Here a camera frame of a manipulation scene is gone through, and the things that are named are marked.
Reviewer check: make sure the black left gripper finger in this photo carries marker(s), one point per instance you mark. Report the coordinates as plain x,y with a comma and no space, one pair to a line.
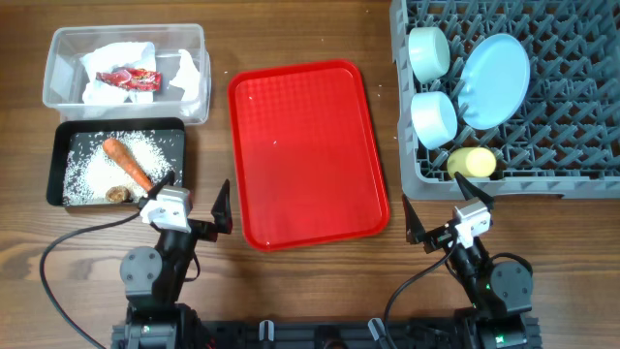
221,210
168,179

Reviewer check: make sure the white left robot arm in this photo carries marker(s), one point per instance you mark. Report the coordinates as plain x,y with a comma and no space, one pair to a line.
153,276

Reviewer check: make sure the black waste tray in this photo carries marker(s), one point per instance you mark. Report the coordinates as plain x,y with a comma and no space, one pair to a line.
66,130

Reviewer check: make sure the red plastic tray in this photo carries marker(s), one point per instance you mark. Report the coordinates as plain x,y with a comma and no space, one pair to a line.
306,160

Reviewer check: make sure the red snack wrapper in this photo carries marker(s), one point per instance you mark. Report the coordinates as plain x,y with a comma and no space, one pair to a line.
132,79

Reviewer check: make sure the grey dishwasher rack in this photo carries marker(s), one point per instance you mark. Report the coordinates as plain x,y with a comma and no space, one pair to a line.
564,138

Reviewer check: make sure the light blue plate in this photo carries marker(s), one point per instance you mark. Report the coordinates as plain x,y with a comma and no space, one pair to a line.
496,78

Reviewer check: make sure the mint green bowl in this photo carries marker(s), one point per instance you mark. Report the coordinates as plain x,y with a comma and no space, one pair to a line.
429,53

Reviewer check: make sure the white paper napkin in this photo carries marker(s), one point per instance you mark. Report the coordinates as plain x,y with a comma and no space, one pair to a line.
182,78

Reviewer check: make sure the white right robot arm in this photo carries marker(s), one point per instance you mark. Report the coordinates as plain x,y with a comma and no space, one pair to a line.
499,287

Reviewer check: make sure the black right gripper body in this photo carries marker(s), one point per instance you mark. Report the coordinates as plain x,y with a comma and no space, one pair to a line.
436,237

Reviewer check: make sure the clear plastic bin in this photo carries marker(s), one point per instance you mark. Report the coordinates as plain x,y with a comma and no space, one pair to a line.
65,79

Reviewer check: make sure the orange carrot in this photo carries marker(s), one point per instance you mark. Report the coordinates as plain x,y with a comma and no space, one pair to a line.
121,156

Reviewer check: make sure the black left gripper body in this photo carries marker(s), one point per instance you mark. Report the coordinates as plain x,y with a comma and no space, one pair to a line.
203,230

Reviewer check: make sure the yellow plastic cup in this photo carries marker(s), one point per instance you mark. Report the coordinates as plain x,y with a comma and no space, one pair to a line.
471,162

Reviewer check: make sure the white rice pile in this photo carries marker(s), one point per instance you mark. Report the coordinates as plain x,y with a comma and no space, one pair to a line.
90,173

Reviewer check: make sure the brown food scrap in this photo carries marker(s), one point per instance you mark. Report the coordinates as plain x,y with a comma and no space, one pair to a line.
118,194

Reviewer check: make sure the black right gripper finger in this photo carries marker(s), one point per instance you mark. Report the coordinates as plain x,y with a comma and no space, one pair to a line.
415,231
471,191

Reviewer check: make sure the light blue small bowl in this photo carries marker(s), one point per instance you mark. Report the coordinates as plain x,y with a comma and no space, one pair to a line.
434,118

